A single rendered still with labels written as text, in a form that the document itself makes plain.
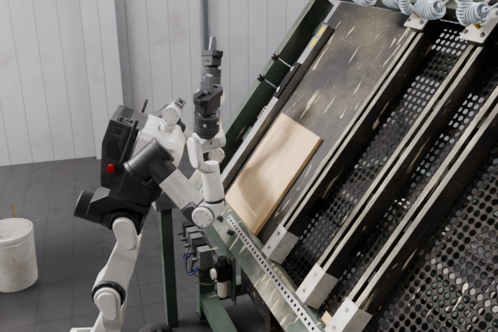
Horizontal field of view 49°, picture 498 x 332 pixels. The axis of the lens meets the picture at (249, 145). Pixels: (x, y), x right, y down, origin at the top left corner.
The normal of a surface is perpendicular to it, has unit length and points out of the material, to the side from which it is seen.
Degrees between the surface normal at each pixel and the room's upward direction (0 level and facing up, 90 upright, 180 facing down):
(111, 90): 90
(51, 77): 90
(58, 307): 0
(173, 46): 90
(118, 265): 90
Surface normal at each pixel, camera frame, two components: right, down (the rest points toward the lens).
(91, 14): 0.28, 0.34
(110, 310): 0.04, 0.35
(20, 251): 0.77, 0.26
